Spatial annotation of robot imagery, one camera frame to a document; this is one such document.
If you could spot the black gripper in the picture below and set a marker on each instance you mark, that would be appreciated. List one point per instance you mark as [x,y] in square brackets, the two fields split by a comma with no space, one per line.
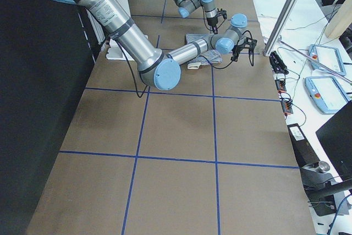
[212,21]
[236,50]

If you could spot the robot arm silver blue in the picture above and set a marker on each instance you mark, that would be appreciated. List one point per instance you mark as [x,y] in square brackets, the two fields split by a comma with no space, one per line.
[211,13]
[156,68]

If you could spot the upper teach pendant blue grey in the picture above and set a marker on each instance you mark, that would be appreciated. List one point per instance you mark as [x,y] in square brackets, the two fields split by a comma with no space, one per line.
[328,56]

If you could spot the teach pendant blue grey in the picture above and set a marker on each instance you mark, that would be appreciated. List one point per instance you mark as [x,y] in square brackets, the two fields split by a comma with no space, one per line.
[326,93]
[328,56]

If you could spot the lower teach pendant blue grey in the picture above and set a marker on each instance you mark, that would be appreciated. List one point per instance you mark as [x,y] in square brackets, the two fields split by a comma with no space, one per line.
[326,93]

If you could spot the black monitor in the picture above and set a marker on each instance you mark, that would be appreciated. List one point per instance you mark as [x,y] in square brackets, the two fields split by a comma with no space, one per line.
[335,138]

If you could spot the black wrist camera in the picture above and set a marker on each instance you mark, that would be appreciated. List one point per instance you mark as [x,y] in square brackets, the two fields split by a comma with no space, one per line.
[250,44]
[222,13]

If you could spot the aluminium frame post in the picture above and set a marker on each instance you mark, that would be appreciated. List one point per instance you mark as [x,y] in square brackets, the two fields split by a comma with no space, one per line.
[282,19]

